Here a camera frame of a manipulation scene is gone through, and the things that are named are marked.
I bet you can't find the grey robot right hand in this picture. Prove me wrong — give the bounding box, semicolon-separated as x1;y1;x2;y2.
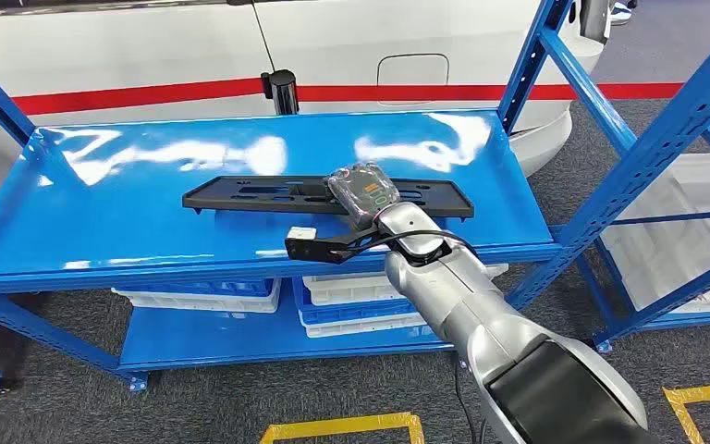
325;161;401;231

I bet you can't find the long black plastic part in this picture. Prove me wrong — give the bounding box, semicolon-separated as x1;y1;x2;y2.
182;174;475;222

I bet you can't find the blue plastic bin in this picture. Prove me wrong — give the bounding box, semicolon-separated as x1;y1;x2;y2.
292;277;421;326
113;278;276;299

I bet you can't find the yellow floor tape square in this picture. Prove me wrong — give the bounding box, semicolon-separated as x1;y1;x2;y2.
662;380;710;444
260;412;424;444

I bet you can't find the white car red stripe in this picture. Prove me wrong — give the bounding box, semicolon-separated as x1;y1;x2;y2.
0;0;638;216

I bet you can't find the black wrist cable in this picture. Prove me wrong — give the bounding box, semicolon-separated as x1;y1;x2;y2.
354;228;480;259

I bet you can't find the black stanchion post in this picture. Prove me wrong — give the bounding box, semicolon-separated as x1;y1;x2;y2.
261;68;300;117

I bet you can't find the thin black trailing cable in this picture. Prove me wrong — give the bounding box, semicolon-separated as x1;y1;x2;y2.
452;358;488;444

